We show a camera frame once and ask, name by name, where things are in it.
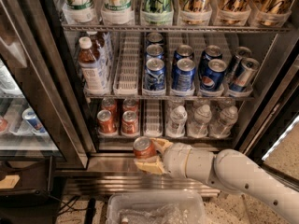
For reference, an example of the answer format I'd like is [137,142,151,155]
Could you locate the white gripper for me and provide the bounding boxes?
[134,138,191,178]

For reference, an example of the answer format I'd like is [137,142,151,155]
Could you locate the red coke can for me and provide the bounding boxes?
[122,99,138,113]
[101,97,117,118]
[133,136,157,159]
[97,110,116,133]
[121,110,138,134]

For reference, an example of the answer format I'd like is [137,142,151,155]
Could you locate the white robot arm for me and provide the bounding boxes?
[133,136,299,224]

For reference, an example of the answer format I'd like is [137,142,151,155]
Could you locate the blue can front left column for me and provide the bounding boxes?
[144,58,165,91]

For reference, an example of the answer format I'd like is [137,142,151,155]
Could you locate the blue pepsi can column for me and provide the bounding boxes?
[200,59,227,91]
[172,58,196,91]

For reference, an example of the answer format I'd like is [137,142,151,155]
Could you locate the blue can middle left column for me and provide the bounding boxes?
[146,44,164,60]

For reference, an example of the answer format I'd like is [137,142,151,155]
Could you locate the blue pepsi can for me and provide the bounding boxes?
[172,44,194,73]
[199,45,222,77]

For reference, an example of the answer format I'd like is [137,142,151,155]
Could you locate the blue can rear left column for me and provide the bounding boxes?
[146,32,164,46]

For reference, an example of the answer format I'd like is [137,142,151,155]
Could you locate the fridge door right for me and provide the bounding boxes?
[239,58,299,189]

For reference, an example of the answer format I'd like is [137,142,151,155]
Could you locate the glass fridge door left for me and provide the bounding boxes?
[0,0,93,170]

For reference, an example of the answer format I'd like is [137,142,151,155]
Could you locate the red bull can front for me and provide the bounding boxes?
[229,58,260,92]

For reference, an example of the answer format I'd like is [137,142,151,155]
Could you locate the red bull can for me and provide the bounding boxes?
[229,58,260,92]
[226,47,251,80]

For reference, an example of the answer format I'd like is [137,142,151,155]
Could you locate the red bull can back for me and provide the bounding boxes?
[226,47,251,80]

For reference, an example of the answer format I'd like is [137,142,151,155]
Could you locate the can behind left glass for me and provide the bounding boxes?
[22,108,46,133]

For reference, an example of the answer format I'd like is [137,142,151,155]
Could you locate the gold can top right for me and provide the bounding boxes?
[259,0,293,26]

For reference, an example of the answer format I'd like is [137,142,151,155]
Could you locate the clear water bottle left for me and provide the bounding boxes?
[166,105,188,137]

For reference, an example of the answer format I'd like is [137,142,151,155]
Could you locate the clear water bottle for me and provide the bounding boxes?
[166,105,188,137]
[188,105,212,138]
[209,105,238,139]

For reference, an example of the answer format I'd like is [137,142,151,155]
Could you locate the clear plastic bin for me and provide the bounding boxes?
[106,189,206,224]

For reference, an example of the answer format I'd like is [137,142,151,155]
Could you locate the clear water bottle middle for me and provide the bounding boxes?
[188,105,212,138]

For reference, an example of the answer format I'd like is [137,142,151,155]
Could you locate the clear water bottle right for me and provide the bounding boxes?
[209,105,238,139]

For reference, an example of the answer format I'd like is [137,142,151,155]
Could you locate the brown tea bottle front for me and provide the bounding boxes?
[78,36,107,94]

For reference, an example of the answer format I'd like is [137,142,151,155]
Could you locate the brown tea bottle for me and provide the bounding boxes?
[78,36,107,94]
[87,31,113,77]

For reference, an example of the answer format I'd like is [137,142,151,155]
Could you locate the brown tea bottle back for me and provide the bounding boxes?
[87,31,113,77]

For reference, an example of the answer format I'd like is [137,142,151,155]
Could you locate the black cable on floor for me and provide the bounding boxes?
[46,193,82,217]

